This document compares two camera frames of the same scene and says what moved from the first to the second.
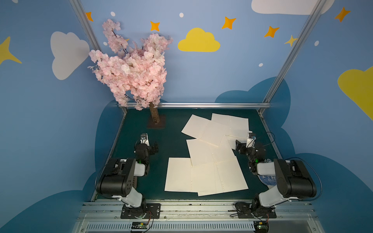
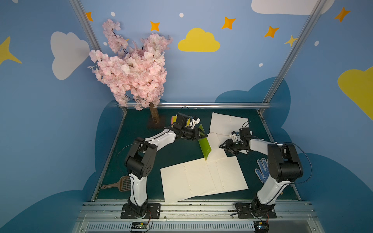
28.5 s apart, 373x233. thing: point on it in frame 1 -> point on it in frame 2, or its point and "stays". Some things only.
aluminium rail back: (208, 105) stays
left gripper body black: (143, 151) -> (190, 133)
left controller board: (139, 225) stays
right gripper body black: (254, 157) -> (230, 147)
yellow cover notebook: (211, 131) -> (173, 119)
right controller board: (261, 226) stays
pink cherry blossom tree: (137, 74) stays
